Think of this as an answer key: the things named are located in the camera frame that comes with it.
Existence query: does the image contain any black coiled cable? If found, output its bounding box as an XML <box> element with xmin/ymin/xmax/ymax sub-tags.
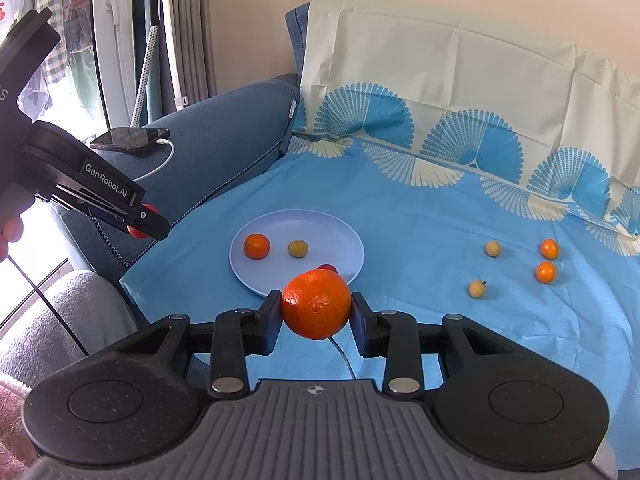
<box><xmin>89</xmin><ymin>212</ymin><xmax>132</xmax><ymax>268</ymax></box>

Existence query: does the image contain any blue fabric sofa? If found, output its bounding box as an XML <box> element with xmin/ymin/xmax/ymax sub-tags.
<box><xmin>47</xmin><ymin>2</ymin><xmax>312</xmax><ymax>291</ymax></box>

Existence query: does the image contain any light blue plate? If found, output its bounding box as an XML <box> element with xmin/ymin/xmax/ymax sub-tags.
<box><xmin>229</xmin><ymin>210</ymin><xmax>365</xmax><ymax>298</ymax></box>

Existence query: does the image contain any white pole with clamp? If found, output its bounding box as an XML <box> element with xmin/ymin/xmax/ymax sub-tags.
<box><xmin>159</xmin><ymin>0</ymin><xmax>189</xmax><ymax>112</ymax></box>

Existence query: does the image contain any grey fleece blanket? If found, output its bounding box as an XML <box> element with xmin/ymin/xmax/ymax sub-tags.
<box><xmin>0</xmin><ymin>270</ymin><xmax>138</xmax><ymax>391</ymax></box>

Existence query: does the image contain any grey curtain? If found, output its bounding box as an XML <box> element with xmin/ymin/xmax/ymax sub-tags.
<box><xmin>165</xmin><ymin>0</ymin><xmax>218</xmax><ymax>106</ymax></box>

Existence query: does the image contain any dotted fabric hose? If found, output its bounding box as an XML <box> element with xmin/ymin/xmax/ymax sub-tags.
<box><xmin>131</xmin><ymin>22</ymin><xmax>160</xmax><ymax>128</ymax></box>

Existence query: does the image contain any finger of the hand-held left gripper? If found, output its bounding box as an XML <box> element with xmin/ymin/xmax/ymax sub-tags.
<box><xmin>57</xmin><ymin>186</ymin><xmax>171</xmax><ymax>242</ymax></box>

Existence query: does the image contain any teal curtain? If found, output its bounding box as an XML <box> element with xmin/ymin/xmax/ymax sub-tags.
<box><xmin>132</xmin><ymin>0</ymin><xmax>164</xmax><ymax>126</ymax></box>

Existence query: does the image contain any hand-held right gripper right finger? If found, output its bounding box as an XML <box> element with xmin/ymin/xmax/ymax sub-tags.
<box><xmin>349</xmin><ymin>291</ymin><xmax>522</xmax><ymax>399</ymax></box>

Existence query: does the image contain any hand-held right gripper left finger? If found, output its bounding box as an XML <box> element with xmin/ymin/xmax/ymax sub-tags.
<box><xmin>112</xmin><ymin>289</ymin><xmax>284</xmax><ymax>397</ymax></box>

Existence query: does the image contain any pink lace cloth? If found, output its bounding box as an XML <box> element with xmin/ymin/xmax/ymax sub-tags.
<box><xmin>0</xmin><ymin>375</ymin><xmax>38</xmax><ymax>468</ymax></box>

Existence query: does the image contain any black smartphone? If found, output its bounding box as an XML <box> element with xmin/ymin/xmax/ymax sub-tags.
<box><xmin>90</xmin><ymin>128</ymin><xmax>171</xmax><ymax>155</ymax></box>

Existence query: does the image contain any blue fan-print cloth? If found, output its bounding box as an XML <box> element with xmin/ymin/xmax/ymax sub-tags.
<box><xmin>119</xmin><ymin>0</ymin><xmax>640</xmax><ymax>458</ymax></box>

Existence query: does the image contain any white charging cable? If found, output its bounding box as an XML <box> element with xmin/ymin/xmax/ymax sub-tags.
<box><xmin>132</xmin><ymin>138</ymin><xmax>176</xmax><ymax>183</ymax></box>

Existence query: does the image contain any thin black cable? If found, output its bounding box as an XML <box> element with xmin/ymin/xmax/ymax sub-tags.
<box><xmin>7</xmin><ymin>254</ymin><xmax>90</xmax><ymax>357</ymax></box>

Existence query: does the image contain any white window frame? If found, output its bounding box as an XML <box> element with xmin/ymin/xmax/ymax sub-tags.
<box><xmin>90</xmin><ymin>0</ymin><xmax>136</xmax><ymax>132</ymax></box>

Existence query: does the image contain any person's left hand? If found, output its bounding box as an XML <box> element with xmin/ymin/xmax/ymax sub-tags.
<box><xmin>0</xmin><ymin>217</ymin><xmax>24</xmax><ymax>264</ymax></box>

